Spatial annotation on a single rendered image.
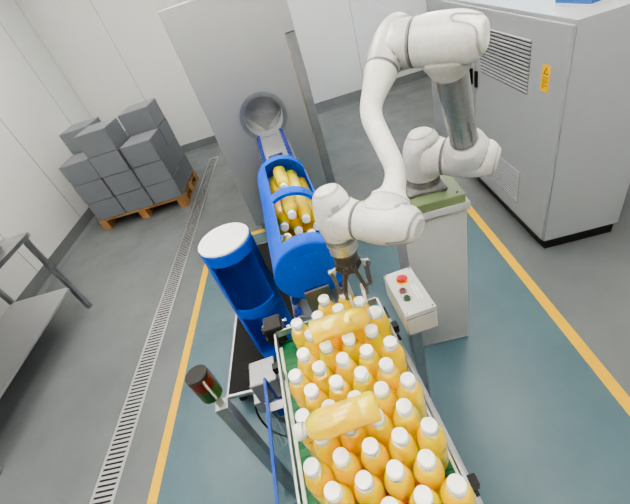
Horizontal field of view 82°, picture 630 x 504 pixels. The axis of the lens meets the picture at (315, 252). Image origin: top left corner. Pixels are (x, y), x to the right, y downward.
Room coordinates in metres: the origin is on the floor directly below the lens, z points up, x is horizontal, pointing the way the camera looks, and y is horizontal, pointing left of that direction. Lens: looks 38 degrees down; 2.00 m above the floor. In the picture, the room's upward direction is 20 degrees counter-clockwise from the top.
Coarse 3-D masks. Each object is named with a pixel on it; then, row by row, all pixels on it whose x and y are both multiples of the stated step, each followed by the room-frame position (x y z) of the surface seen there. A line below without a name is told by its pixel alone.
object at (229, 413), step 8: (224, 400) 0.64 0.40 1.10; (216, 408) 0.63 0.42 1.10; (224, 408) 0.62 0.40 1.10; (232, 408) 0.63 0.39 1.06; (224, 416) 0.62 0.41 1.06; (232, 416) 0.62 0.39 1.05; (240, 416) 0.64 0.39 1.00; (232, 424) 0.62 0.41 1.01; (240, 424) 0.62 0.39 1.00; (248, 424) 0.65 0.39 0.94; (240, 432) 0.62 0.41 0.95; (248, 432) 0.62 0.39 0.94; (256, 432) 0.65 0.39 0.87; (248, 440) 0.62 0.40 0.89; (256, 440) 0.62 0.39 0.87; (256, 448) 0.62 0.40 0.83; (264, 448) 0.63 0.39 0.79; (256, 456) 0.62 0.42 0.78; (264, 456) 0.62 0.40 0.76; (264, 464) 0.62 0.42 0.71
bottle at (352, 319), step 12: (336, 312) 0.76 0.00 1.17; (348, 312) 0.73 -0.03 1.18; (360, 312) 0.72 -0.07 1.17; (312, 324) 0.74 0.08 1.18; (324, 324) 0.72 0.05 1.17; (336, 324) 0.71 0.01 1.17; (348, 324) 0.71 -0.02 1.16; (360, 324) 0.70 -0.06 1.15; (312, 336) 0.71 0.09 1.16; (324, 336) 0.70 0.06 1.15; (336, 336) 0.70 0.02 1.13
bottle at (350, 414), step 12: (360, 396) 0.47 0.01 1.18; (372, 396) 0.46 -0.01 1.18; (324, 408) 0.47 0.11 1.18; (336, 408) 0.46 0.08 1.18; (348, 408) 0.45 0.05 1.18; (360, 408) 0.44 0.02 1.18; (372, 408) 0.43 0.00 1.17; (312, 420) 0.45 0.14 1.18; (324, 420) 0.44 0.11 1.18; (336, 420) 0.43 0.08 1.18; (348, 420) 0.43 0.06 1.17; (360, 420) 0.42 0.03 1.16; (372, 420) 0.42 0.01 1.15; (312, 432) 0.43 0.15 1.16; (324, 432) 0.42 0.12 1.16; (336, 432) 0.42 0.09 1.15
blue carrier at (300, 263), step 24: (264, 168) 1.86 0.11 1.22; (288, 168) 1.93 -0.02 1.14; (264, 192) 1.64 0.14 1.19; (288, 192) 1.48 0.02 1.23; (312, 192) 1.53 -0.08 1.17; (264, 216) 1.48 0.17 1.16; (288, 240) 1.12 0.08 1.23; (312, 240) 1.08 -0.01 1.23; (288, 264) 1.07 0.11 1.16; (312, 264) 1.07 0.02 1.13; (288, 288) 1.07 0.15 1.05
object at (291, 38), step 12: (288, 36) 2.48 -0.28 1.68; (300, 60) 2.48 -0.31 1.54; (300, 72) 2.48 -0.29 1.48; (300, 84) 2.48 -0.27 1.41; (312, 96) 2.48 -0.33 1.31; (312, 108) 2.48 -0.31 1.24; (312, 120) 2.48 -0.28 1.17; (324, 144) 2.48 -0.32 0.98; (324, 156) 2.48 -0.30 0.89; (324, 168) 2.48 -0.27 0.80
